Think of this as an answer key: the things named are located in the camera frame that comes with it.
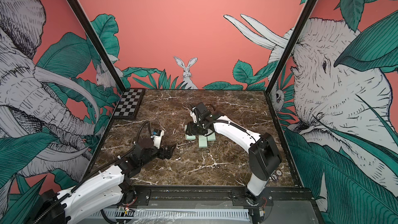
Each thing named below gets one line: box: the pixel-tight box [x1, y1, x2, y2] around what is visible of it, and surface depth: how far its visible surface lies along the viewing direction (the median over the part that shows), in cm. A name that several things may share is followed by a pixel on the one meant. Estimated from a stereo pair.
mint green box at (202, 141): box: [198, 134, 208, 148], surface depth 93 cm
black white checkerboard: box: [112, 88, 146, 120], surface depth 110 cm
